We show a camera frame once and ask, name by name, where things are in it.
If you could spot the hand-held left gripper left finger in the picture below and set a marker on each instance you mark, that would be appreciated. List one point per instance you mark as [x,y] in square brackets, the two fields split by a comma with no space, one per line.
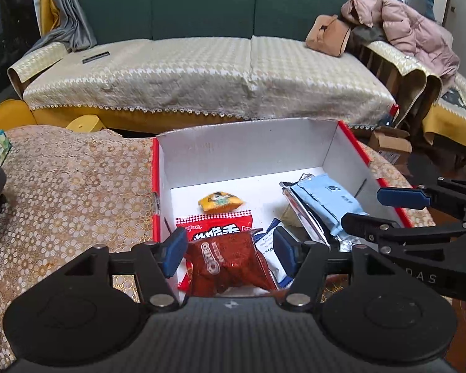
[174,254]

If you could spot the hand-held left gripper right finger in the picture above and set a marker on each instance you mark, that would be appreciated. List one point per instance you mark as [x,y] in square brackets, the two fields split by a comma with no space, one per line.
[285,250]

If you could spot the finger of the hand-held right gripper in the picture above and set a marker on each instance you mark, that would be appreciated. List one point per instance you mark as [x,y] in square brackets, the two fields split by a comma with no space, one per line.
[400,198]
[369,225]

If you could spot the white and blue snack packet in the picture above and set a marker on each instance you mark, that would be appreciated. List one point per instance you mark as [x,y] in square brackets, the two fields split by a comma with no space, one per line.
[270,254]

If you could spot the silver and black snack packet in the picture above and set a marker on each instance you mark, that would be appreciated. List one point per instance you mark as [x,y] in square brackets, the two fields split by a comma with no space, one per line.
[314,229]

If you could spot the light blue snack packet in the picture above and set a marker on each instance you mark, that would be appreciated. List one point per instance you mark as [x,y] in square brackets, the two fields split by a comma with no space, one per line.
[330,202]

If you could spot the red lion snack bag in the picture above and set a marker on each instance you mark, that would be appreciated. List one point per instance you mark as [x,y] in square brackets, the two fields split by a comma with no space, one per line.
[217,233]

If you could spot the dark red foil cookie packet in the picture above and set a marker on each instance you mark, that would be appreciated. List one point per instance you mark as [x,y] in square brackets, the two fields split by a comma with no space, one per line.
[229,264]

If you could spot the small yellow snack packet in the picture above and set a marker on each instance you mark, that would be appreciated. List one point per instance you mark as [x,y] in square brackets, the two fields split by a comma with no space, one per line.
[220,201]

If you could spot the red cardboard box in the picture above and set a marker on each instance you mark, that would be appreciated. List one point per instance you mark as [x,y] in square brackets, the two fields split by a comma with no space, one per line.
[240,155]

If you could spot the small brown cardboard box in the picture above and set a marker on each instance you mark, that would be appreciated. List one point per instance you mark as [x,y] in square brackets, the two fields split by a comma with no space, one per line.
[392,143]

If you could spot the beige patterned armrest cover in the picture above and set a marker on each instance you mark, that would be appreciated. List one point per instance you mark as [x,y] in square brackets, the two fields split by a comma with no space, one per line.
[407,81]

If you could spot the yellow stool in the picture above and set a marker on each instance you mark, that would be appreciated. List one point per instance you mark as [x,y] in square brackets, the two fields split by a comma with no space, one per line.
[85,123]

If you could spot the pink puffer jacket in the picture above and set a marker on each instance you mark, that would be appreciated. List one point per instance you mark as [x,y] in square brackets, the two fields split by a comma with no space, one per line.
[411,27]

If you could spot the tan bag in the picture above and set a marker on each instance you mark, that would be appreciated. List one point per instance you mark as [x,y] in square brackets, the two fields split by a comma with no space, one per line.
[328,37]

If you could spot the green sofa with cover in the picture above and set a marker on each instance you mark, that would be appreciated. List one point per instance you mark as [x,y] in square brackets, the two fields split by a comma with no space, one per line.
[202,77]

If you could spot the dark flat device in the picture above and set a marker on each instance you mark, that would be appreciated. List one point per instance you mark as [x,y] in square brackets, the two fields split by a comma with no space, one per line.
[96,57]

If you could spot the yellow chair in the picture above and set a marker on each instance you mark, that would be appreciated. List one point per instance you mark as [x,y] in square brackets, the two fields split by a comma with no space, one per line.
[7,114]

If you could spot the grey curtain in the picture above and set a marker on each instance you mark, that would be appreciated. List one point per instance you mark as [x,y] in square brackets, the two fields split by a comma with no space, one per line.
[72,11]

